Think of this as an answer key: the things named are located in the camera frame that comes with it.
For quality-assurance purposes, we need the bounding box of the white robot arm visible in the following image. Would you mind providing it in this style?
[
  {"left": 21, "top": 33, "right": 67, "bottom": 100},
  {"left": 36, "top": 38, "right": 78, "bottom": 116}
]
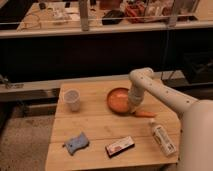
[{"left": 128, "top": 68, "right": 213, "bottom": 171}]

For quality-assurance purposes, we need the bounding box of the white plastic bottle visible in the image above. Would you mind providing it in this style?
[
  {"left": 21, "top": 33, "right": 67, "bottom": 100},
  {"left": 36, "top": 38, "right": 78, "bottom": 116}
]
[{"left": 149, "top": 119, "right": 177, "bottom": 156}]

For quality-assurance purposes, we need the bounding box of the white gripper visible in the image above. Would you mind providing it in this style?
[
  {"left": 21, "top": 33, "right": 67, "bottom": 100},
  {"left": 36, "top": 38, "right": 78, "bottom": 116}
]
[{"left": 128, "top": 85, "right": 144, "bottom": 113}]

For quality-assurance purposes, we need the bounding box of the grey metal post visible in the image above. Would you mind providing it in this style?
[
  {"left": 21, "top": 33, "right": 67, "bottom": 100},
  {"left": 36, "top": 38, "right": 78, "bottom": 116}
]
[{"left": 78, "top": 0, "right": 89, "bottom": 31}]

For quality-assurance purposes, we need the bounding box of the white plastic cup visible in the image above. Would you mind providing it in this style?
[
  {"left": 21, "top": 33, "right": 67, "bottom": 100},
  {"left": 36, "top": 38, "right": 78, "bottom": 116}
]
[{"left": 63, "top": 89, "right": 80, "bottom": 112}]

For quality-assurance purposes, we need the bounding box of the black bag on shelf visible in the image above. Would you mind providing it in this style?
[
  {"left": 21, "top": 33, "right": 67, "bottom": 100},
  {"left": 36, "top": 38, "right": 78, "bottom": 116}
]
[{"left": 102, "top": 10, "right": 124, "bottom": 25}]

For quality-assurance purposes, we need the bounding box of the orange carrot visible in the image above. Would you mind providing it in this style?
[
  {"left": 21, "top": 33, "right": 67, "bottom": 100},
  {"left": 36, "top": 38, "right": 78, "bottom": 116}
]
[{"left": 134, "top": 111, "right": 156, "bottom": 118}]

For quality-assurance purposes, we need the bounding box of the red item on shelf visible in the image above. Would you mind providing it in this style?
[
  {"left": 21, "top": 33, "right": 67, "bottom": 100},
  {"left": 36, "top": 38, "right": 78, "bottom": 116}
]
[{"left": 125, "top": 3, "right": 145, "bottom": 23}]

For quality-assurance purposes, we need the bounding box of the orange ceramic bowl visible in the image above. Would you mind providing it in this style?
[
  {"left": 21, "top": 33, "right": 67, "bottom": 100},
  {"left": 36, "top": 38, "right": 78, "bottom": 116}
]
[{"left": 106, "top": 87, "right": 130, "bottom": 114}]

